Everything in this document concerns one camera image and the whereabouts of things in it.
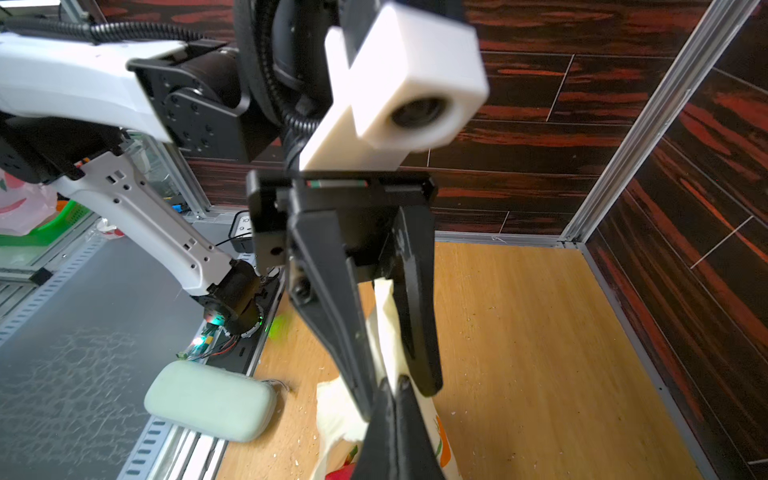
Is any white power adapter box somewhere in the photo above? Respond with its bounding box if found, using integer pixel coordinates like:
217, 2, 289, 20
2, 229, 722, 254
228, 210, 254, 254

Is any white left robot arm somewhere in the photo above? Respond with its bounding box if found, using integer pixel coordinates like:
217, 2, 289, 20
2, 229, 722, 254
1, 17, 443, 418

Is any red fake dragon fruit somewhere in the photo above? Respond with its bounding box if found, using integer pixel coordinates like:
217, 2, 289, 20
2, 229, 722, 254
325, 463, 356, 480

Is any metal base rail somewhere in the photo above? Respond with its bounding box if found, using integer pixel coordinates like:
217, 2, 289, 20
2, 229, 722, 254
118, 270, 285, 479

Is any pale green cylinder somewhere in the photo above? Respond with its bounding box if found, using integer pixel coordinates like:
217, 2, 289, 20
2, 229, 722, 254
144, 360, 277, 443

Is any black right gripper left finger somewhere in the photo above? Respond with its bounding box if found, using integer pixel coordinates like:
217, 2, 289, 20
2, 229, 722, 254
352, 379, 397, 480

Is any green crate outside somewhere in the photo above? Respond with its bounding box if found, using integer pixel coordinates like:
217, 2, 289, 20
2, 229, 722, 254
1, 200, 91, 247

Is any white fruit-print plastic bag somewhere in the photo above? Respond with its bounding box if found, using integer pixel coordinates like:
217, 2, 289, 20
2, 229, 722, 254
311, 278, 462, 479

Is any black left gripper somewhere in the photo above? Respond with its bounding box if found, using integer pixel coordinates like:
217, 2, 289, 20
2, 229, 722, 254
246, 170, 443, 420

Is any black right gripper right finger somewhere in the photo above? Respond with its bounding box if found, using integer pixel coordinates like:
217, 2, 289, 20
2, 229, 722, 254
394, 376, 444, 480

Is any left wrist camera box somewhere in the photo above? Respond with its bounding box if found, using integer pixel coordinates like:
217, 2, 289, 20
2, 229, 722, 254
298, 1, 489, 172

